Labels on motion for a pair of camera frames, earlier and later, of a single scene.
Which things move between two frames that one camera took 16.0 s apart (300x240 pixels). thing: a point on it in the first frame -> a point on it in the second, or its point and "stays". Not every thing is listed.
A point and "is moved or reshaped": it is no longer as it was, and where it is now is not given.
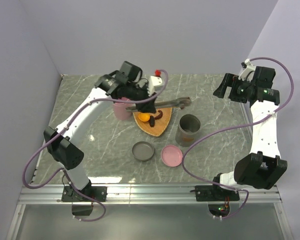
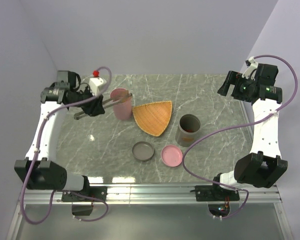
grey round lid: x=143 y=151 stays
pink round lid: x=171 y=155 stays
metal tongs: x=181 y=102 is moved or reshaped
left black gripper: x=149 y=107 -> x=96 y=107
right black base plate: x=214 y=193 stays
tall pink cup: x=120 y=111 stays
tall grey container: x=187 y=133 stays
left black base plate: x=99 y=193 stays
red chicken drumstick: x=183 y=101 -> x=190 y=130
